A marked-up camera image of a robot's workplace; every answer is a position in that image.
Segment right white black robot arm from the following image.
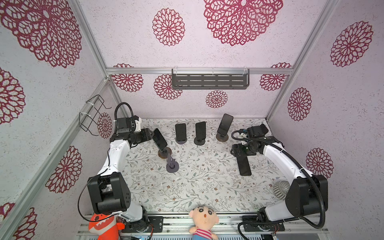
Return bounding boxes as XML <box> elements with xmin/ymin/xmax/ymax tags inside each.
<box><xmin>231</xmin><ymin>136</ymin><xmax>328</xmax><ymax>223</ymax></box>

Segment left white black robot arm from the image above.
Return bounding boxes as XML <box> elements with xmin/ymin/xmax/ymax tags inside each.
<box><xmin>87</xmin><ymin>128</ymin><xmax>154</xmax><ymax>225</ymax></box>

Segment wooden round stand right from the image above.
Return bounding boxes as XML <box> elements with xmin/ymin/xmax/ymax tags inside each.
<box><xmin>216</xmin><ymin>133</ymin><xmax>229</xmax><ymax>142</ymax></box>

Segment wooden round stand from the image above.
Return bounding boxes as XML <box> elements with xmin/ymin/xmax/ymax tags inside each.
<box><xmin>158</xmin><ymin>147</ymin><xmax>172</xmax><ymax>159</ymax></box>
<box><xmin>216</xmin><ymin>133</ymin><xmax>229</xmax><ymax>142</ymax></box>

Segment wooden round stand left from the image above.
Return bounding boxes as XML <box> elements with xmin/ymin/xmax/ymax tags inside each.
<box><xmin>158</xmin><ymin>147</ymin><xmax>172</xmax><ymax>159</ymax></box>

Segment black phone tall wooden stand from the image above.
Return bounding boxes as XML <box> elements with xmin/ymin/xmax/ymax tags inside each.
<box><xmin>217</xmin><ymin>114</ymin><xmax>234</xmax><ymax>136</ymax></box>

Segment grey round phone stand front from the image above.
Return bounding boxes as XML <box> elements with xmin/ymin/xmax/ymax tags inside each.
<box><xmin>166</xmin><ymin>154</ymin><xmax>179</xmax><ymax>173</ymax></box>

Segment striped grey cup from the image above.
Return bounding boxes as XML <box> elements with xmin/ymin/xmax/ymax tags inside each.
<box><xmin>273</xmin><ymin>181</ymin><xmax>291</xmax><ymax>200</ymax></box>

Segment boy doll plush toy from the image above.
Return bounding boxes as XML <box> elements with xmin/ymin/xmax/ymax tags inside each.
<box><xmin>189</xmin><ymin>206</ymin><xmax>219</xmax><ymax>240</ymax></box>

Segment red shark plush toy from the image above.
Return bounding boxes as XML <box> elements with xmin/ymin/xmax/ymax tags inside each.
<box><xmin>89</xmin><ymin>214</ymin><xmax>125</xmax><ymax>240</ymax></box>

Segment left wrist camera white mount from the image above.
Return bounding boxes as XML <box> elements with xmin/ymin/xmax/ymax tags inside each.
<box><xmin>133</xmin><ymin>116</ymin><xmax>142</xmax><ymax>132</ymax></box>

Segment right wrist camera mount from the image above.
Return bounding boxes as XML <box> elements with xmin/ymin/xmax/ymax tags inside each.
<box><xmin>239</xmin><ymin>129</ymin><xmax>249</xmax><ymax>139</ymax></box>

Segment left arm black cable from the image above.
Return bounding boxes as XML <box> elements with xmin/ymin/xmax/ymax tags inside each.
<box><xmin>113</xmin><ymin>101</ymin><xmax>135</xmax><ymax>136</ymax></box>

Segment black wire wall rack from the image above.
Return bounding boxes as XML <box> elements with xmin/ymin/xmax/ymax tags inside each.
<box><xmin>78</xmin><ymin>95</ymin><xmax>111</xmax><ymax>137</ymax></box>

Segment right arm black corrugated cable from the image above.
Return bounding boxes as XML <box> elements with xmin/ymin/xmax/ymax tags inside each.
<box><xmin>230</xmin><ymin>130</ymin><xmax>327</xmax><ymax>230</ymax></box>

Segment grey wall shelf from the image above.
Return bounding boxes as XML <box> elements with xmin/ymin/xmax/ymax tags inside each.
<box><xmin>171</xmin><ymin>69</ymin><xmax>250</xmax><ymax>90</ymax></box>

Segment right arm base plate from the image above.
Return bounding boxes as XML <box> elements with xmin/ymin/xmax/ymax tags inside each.
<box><xmin>242</xmin><ymin>215</ymin><xmax>286</xmax><ymax>232</ymax></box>

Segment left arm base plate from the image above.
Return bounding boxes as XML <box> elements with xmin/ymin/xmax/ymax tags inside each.
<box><xmin>121</xmin><ymin>216</ymin><xmax>164</xmax><ymax>234</ymax></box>

